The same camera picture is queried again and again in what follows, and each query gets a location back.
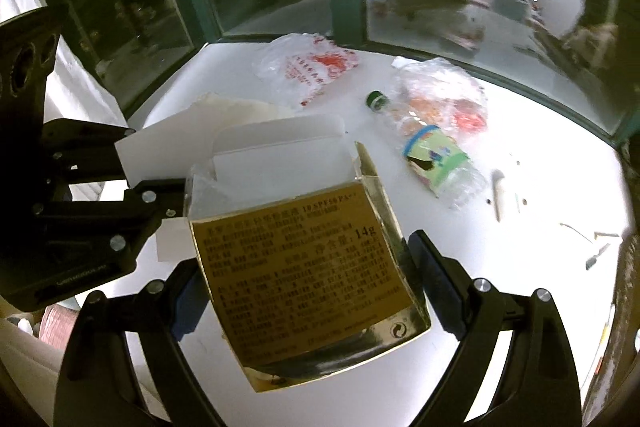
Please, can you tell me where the clear plastic bag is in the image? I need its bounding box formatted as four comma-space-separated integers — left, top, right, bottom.
389, 56, 489, 144

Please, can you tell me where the white red-print plastic bag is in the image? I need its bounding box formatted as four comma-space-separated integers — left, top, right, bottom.
249, 33, 362, 108

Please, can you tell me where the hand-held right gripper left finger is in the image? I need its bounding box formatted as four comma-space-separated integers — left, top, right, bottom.
54, 258, 222, 427

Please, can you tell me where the gold cardboard box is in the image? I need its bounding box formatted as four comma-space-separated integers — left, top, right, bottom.
184, 141, 434, 394

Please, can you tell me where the green window frame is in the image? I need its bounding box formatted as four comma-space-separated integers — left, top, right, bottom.
30, 0, 640, 148

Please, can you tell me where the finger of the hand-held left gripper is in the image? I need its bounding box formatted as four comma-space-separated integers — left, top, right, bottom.
31, 177, 189, 264
41, 118, 137, 184

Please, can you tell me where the green label plastic bottle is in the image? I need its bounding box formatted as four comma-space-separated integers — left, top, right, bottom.
365, 89, 489, 211

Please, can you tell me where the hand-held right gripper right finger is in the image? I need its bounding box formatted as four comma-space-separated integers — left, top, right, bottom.
406, 228, 585, 427

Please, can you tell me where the white cardboard insert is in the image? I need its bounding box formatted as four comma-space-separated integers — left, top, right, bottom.
113, 113, 347, 188

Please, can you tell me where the dark printed board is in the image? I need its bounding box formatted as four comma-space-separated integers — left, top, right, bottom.
581, 227, 640, 427

